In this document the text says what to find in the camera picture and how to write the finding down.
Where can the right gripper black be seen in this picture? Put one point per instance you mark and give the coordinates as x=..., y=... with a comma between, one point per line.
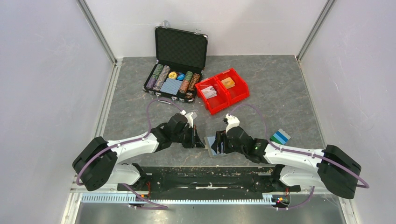
x=220, y=137

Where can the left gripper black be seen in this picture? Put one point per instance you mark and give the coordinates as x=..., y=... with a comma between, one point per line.
x=194, y=140

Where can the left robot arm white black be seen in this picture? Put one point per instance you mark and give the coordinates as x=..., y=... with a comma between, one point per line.
x=101, y=161

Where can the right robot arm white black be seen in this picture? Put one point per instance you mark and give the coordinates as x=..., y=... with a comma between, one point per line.
x=330, y=168

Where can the white cards in bin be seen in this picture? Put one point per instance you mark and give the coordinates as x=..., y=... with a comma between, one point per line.
x=209, y=92

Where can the orange cards in bin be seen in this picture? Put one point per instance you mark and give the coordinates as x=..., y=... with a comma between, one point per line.
x=228, y=82

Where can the blue playing card deck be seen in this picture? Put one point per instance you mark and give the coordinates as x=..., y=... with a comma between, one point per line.
x=171, y=86

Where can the left red plastic bin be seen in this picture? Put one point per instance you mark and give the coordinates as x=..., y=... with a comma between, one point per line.
x=215, y=104

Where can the red plastic bin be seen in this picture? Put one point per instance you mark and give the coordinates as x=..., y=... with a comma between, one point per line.
x=215, y=104
x=235, y=86

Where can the right red plastic bin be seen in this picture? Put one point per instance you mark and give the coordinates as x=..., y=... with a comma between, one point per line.
x=235, y=86

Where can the green blue toy brick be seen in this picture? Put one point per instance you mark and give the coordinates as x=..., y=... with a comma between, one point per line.
x=280, y=137

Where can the black poker chip case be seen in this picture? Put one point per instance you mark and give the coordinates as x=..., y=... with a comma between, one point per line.
x=182, y=51

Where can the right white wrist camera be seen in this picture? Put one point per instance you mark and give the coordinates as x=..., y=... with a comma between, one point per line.
x=231, y=121

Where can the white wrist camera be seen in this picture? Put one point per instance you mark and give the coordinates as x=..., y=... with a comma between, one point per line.
x=231, y=121
x=190, y=117

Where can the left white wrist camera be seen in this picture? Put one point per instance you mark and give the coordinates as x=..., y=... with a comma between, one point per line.
x=190, y=117

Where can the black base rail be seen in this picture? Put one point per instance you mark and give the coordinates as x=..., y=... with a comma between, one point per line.
x=211, y=182

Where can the white cable duct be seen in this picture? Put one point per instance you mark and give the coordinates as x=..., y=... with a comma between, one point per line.
x=131, y=198

